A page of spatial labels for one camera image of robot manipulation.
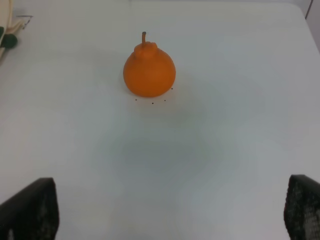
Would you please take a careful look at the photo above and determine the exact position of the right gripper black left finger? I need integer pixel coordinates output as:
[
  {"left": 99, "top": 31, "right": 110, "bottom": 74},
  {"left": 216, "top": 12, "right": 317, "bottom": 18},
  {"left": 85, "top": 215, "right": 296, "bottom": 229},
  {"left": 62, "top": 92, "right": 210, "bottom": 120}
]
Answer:
[{"left": 0, "top": 177, "right": 60, "bottom": 240}]

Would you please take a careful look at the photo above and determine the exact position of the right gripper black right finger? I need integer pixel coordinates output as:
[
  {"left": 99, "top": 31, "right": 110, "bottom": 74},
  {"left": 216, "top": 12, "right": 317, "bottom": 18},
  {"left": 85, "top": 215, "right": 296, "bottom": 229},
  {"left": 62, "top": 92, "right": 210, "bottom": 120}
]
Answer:
[{"left": 283, "top": 174, "right": 320, "bottom": 240}]

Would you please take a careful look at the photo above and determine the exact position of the cream linen bag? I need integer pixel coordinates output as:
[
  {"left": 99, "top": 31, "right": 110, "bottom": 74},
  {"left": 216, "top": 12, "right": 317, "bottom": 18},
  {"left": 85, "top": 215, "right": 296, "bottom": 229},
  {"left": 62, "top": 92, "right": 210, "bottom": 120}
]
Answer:
[{"left": 0, "top": 0, "right": 34, "bottom": 62}]

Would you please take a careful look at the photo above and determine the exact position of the orange fruit with stem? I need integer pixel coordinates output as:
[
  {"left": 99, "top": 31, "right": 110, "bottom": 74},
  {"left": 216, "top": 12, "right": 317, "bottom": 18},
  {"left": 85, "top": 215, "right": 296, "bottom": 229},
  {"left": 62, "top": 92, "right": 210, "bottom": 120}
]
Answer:
[{"left": 123, "top": 31, "right": 176, "bottom": 98}]

